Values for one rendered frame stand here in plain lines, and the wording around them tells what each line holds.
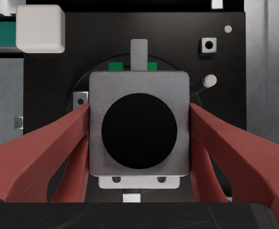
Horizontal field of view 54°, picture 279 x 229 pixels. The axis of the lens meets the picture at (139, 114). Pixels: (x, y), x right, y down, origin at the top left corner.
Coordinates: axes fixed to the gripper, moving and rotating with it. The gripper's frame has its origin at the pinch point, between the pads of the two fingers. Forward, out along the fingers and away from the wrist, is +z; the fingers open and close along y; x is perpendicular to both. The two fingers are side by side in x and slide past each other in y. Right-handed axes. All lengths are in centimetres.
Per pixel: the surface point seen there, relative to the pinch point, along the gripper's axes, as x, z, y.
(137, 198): 8.7, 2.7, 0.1
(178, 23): 1.7, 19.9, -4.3
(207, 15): 1.0, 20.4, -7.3
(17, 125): 10.7, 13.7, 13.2
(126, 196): 8.5, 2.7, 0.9
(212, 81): 1.6, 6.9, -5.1
